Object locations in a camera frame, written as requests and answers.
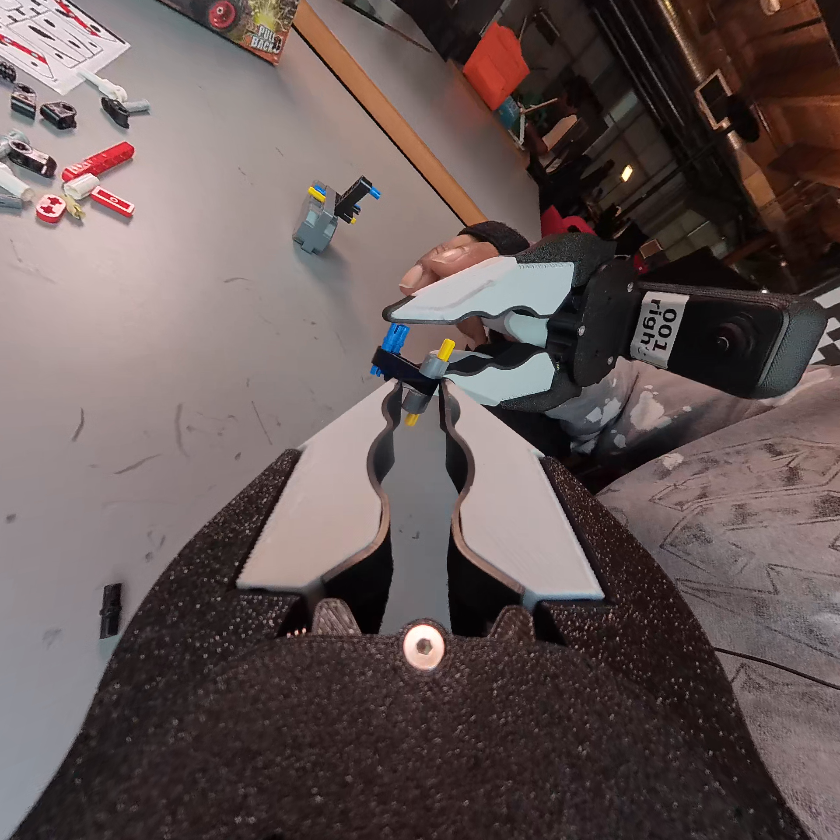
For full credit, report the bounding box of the small black toy brick assembly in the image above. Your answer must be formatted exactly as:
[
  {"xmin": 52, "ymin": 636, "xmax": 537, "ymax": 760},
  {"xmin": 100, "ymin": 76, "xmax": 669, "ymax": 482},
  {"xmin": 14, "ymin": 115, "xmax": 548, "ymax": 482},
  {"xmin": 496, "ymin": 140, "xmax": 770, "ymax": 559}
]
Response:
[{"xmin": 369, "ymin": 322, "xmax": 458, "ymax": 429}]

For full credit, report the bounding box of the person's right forearm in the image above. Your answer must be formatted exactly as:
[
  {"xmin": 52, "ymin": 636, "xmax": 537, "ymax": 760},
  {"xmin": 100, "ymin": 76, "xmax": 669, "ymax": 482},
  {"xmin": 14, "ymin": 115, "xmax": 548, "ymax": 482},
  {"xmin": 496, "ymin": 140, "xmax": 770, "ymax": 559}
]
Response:
[{"xmin": 541, "ymin": 357, "xmax": 788, "ymax": 460}]

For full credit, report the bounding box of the grey table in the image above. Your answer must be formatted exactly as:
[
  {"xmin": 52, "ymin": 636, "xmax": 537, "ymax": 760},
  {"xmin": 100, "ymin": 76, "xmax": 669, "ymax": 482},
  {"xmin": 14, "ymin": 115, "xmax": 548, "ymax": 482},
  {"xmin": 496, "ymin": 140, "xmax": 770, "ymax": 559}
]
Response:
[{"xmin": 292, "ymin": 0, "xmax": 542, "ymax": 224}]

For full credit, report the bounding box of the grey toy motor block assembly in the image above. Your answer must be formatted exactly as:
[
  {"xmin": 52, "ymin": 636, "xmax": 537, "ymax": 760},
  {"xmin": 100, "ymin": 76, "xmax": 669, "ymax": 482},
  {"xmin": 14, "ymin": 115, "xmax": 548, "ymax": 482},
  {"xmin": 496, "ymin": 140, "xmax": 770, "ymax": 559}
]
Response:
[{"xmin": 292, "ymin": 176, "xmax": 383, "ymax": 256}]

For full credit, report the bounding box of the thin black cable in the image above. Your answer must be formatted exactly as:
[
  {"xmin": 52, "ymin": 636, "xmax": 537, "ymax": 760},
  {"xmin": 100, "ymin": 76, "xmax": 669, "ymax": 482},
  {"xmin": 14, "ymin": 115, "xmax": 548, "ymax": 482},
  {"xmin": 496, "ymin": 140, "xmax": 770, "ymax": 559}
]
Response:
[{"xmin": 712, "ymin": 646, "xmax": 840, "ymax": 690}]

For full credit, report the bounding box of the grey desk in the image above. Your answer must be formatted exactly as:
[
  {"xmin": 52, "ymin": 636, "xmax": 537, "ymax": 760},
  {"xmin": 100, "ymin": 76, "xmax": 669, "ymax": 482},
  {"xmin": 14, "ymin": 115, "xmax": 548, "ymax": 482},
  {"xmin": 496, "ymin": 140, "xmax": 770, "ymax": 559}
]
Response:
[{"xmin": 0, "ymin": 0, "xmax": 546, "ymax": 840}]

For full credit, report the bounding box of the red plastic canister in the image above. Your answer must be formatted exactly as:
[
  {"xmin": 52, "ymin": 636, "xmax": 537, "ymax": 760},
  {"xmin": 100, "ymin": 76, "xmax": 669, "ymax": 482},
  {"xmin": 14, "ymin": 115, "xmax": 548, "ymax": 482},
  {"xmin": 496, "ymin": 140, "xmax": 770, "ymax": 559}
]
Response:
[{"xmin": 539, "ymin": 203, "xmax": 599, "ymax": 238}]

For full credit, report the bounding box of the pile of red white bricks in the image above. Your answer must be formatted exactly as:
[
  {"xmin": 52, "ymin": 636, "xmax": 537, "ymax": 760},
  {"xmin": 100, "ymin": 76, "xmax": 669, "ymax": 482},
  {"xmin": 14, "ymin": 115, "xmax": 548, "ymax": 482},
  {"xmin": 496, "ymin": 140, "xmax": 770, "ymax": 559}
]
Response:
[{"xmin": 0, "ymin": 59, "xmax": 152, "ymax": 227}]

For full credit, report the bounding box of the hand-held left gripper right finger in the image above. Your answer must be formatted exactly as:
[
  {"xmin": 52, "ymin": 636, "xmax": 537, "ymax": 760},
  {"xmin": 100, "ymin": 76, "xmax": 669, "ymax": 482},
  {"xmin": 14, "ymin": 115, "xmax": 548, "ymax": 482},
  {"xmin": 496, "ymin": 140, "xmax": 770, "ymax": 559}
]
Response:
[{"xmin": 438, "ymin": 381, "xmax": 606, "ymax": 608}]

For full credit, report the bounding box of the person's right hand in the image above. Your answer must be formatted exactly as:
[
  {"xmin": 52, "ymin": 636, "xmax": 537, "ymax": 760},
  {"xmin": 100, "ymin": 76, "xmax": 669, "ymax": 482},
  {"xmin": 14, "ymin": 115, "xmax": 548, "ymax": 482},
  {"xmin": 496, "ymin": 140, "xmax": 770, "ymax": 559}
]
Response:
[{"xmin": 399, "ymin": 240, "xmax": 521, "ymax": 296}]

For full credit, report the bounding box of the orange crate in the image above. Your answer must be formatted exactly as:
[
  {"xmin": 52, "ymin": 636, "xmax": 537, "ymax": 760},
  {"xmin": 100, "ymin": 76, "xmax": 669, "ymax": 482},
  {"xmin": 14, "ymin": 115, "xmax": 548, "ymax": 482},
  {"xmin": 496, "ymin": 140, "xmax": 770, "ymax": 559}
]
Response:
[{"xmin": 462, "ymin": 21, "xmax": 531, "ymax": 111}]

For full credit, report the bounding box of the toy truck cardboard box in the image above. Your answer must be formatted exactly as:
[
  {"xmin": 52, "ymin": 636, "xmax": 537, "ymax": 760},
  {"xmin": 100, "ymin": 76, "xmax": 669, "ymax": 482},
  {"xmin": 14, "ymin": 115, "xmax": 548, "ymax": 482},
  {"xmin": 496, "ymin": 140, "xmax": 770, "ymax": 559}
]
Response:
[{"xmin": 157, "ymin": 0, "xmax": 301, "ymax": 65}]

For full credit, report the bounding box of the black white marker board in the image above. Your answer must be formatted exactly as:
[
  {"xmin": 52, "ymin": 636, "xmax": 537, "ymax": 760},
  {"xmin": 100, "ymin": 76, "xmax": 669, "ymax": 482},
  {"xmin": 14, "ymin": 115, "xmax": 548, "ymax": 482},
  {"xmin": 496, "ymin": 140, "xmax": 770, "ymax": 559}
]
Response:
[{"xmin": 812, "ymin": 281, "xmax": 840, "ymax": 368}]

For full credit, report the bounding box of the white sticker sheet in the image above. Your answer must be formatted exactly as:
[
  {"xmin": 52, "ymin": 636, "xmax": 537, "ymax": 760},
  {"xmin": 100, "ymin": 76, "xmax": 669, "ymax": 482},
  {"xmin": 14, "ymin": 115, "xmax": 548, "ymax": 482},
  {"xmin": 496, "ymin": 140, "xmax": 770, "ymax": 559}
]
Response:
[{"xmin": 0, "ymin": 0, "xmax": 131, "ymax": 96}]

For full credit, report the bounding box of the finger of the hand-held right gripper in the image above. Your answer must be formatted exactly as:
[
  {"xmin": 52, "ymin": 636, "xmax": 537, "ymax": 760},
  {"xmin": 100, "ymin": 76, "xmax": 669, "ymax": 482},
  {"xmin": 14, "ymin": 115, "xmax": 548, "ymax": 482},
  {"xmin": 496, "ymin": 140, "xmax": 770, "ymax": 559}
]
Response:
[
  {"xmin": 445, "ymin": 346, "xmax": 560, "ymax": 406},
  {"xmin": 382, "ymin": 256, "xmax": 576, "ymax": 327}
]

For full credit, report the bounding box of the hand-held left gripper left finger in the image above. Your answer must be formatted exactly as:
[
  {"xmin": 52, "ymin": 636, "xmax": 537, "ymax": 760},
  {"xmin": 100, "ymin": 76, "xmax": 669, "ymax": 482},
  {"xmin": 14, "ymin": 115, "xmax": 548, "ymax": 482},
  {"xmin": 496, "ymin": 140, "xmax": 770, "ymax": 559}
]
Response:
[{"xmin": 235, "ymin": 379, "xmax": 401, "ymax": 601}]

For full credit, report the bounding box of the black connector pin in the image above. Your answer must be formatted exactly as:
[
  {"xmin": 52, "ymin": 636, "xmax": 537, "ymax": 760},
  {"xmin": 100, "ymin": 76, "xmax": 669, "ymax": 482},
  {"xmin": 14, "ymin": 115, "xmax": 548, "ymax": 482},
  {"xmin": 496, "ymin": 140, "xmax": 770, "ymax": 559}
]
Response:
[{"xmin": 98, "ymin": 581, "xmax": 124, "ymax": 640}]

